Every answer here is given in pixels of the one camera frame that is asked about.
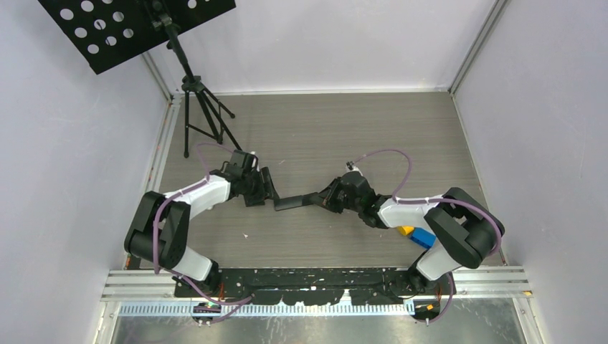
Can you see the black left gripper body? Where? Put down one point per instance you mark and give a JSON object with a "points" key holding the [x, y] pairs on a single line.
{"points": [[257, 188]]}

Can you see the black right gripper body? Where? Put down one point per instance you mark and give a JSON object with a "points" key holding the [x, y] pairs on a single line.
{"points": [[337, 199]]}

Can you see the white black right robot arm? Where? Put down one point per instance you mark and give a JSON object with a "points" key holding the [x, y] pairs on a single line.
{"points": [[465, 232]]}

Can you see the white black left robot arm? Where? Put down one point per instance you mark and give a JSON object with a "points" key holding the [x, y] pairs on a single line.
{"points": [[159, 230]]}

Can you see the yellow toy brick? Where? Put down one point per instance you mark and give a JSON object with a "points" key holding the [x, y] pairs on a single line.
{"points": [[406, 230]]}

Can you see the blue green white brick stack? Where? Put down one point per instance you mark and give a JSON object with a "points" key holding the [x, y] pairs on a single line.
{"points": [[423, 238]]}

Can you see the black music stand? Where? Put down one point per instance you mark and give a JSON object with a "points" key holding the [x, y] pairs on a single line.
{"points": [[109, 33]]}

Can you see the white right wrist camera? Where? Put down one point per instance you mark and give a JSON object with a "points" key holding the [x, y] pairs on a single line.
{"points": [[352, 168]]}

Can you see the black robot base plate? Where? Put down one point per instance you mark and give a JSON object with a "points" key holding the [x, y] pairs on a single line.
{"points": [[236, 288]]}

